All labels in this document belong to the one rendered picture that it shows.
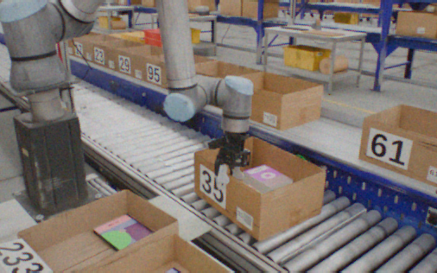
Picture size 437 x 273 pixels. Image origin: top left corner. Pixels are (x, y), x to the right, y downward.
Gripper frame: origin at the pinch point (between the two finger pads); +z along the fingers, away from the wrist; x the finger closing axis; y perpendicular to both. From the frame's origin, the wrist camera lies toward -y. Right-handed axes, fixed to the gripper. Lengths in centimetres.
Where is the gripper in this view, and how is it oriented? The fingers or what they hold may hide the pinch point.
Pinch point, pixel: (224, 183)
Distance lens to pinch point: 144.4
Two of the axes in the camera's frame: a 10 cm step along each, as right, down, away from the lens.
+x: 7.7, -1.3, 6.3
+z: -0.8, 9.5, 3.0
